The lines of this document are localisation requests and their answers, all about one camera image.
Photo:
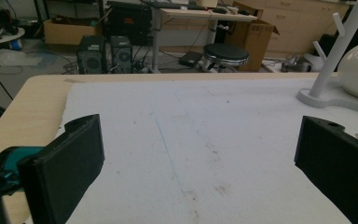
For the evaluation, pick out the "large black equipment case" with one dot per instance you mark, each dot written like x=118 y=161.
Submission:
x=130 y=21

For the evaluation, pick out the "white round side table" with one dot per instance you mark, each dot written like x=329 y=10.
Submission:
x=0 y=37

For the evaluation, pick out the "black computer tower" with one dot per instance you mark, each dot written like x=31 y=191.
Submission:
x=91 y=55

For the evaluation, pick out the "black round stool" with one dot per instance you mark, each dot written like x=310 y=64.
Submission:
x=225 y=55

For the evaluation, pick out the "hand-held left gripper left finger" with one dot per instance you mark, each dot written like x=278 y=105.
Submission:
x=65 y=168

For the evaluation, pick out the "black flat box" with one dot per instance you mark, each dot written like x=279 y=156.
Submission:
x=190 y=58

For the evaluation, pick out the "large brown cardboard box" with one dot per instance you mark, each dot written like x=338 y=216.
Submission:
x=254 y=37

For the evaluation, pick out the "wooden cabinet with drawers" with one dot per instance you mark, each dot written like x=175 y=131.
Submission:
x=298 y=21

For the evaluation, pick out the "light wooden desk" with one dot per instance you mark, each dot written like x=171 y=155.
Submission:
x=195 y=18

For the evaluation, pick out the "grey computer tower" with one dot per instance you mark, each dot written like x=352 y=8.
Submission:
x=121 y=53

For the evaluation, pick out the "white mug tree stand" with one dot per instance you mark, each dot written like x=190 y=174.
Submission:
x=332 y=62

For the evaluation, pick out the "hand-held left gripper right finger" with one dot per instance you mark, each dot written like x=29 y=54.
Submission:
x=338 y=161

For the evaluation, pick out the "open low cardboard box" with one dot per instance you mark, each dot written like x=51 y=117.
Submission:
x=70 y=31

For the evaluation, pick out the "white table mat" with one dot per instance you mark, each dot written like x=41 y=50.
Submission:
x=199 y=149

